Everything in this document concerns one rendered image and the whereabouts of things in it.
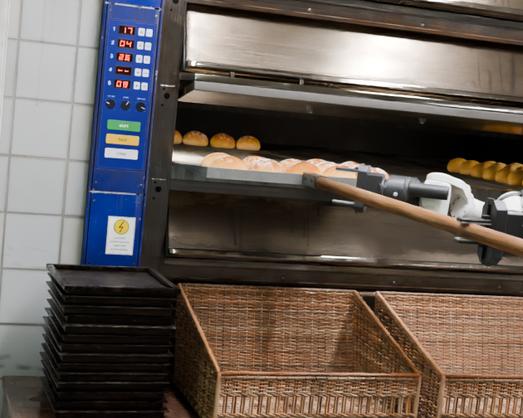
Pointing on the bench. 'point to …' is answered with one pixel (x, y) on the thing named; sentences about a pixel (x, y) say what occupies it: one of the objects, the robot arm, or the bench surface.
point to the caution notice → (120, 235)
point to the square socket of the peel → (310, 179)
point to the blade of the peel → (255, 175)
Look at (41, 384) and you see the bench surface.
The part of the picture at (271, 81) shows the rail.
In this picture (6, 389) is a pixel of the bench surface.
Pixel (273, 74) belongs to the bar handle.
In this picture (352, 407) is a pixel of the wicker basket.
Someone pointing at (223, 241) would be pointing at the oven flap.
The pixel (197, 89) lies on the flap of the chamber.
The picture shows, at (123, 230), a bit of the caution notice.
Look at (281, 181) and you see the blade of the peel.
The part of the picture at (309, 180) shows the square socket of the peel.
